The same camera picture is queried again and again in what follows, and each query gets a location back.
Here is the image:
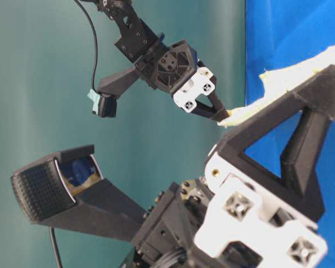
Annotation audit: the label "far black camera cable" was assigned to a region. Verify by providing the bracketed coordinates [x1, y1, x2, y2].
[73, 0, 99, 90]

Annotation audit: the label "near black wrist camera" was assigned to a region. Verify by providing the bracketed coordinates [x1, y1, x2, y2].
[11, 145, 145, 242]

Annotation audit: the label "far black white gripper body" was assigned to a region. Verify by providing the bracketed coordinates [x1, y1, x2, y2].
[135, 40, 217, 113]

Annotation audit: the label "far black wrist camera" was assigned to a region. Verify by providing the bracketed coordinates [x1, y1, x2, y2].
[87, 66, 140, 118]

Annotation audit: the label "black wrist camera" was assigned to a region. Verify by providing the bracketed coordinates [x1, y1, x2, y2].
[87, 66, 140, 118]
[11, 145, 145, 242]

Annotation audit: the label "blue table cloth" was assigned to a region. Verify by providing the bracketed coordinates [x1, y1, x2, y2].
[245, 1, 335, 267]

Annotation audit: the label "yellow white towel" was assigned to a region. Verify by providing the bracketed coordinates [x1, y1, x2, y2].
[217, 45, 335, 128]

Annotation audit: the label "far black robot arm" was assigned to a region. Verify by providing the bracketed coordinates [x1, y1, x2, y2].
[88, 1, 335, 267]

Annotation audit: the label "near black camera cable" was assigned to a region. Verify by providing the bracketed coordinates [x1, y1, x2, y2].
[49, 226, 64, 268]

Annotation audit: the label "black camera cable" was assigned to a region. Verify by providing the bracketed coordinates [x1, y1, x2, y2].
[73, 0, 99, 90]
[49, 226, 64, 268]

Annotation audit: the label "near black white gripper body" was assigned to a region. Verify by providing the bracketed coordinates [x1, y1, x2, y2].
[132, 150, 328, 267]

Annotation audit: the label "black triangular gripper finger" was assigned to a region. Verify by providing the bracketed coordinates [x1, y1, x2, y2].
[217, 65, 335, 222]
[191, 91, 229, 122]

